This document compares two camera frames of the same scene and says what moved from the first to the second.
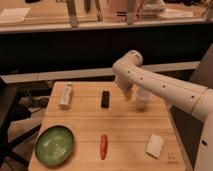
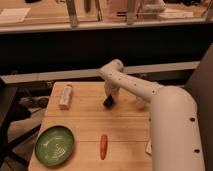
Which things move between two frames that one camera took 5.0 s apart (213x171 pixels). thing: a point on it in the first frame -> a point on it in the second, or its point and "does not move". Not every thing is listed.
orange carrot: x=103 y=146 does not move
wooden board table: x=111 y=133 does not move
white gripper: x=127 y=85 -> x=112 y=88
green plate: x=54 y=145 does not move
